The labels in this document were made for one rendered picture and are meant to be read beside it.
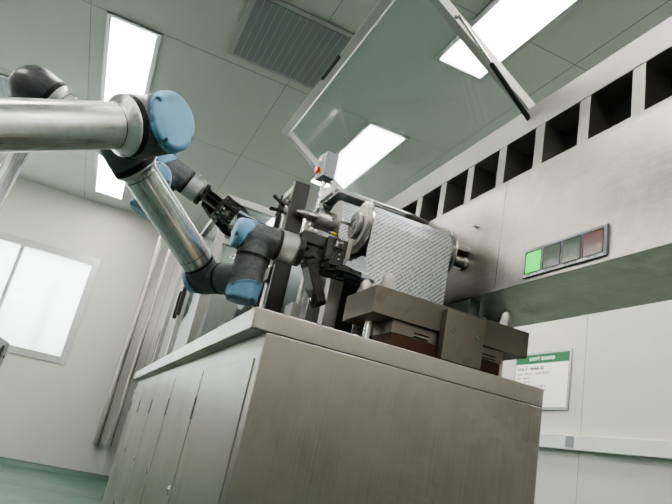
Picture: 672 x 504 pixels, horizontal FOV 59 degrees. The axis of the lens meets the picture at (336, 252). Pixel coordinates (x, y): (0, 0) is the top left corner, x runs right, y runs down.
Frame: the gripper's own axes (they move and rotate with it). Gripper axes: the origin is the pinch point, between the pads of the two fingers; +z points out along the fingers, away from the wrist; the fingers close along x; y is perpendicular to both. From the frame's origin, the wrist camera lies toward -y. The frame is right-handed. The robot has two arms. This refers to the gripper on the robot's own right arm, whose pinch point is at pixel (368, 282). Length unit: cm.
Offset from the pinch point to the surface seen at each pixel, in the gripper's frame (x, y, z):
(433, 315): -19.9, -8.9, 7.9
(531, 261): -23.4, 9.6, 29.3
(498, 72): -16, 62, 19
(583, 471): 197, -17, 263
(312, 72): 170, 169, 11
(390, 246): -0.3, 10.9, 3.9
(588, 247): -41, 9, 29
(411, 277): -0.2, 4.8, 11.3
